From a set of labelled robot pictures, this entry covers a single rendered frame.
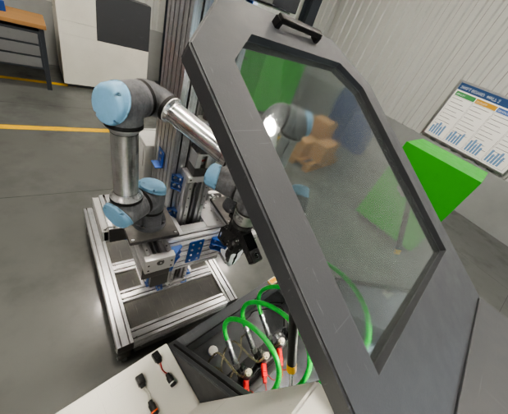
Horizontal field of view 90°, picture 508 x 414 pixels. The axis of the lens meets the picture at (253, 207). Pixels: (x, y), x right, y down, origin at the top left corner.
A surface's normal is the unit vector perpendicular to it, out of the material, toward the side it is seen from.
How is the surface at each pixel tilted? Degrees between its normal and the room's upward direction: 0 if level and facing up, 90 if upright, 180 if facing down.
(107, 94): 84
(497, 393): 0
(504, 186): 90
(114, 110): 82
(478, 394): 0
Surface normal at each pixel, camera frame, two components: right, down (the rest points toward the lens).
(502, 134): -0.79, 0.14
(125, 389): 0.32, -0.75
